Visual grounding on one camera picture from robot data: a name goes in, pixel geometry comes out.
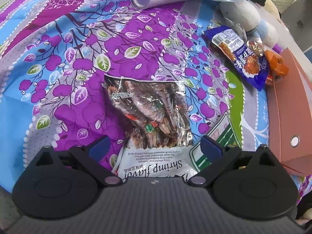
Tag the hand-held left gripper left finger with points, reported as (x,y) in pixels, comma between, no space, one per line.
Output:
(98,146)

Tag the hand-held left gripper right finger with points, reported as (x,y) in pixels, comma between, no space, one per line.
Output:
(209,146)

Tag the clear silvery shrimp snack packet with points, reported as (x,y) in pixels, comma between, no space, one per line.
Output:
(146,112)

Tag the pink cardboard box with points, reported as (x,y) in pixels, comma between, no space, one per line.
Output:
(292,102)

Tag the green white snack packet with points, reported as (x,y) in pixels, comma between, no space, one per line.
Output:
(226,129)

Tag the purple floral bedsheet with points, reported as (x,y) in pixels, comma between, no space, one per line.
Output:
(73,102)

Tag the white printed snack packet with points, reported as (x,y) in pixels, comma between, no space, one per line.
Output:
(156,163)

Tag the blue snack packet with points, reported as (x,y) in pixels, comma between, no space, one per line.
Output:
(243,53)

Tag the orange spicy strip packet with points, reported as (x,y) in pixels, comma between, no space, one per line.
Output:
(275,62)

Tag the white blue plush toy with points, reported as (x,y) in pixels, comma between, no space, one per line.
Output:
(241,14)

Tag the beige pillow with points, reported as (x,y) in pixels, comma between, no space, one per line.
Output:
(270,7)

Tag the white cabinet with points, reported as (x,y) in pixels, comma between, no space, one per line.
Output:
(302,17)

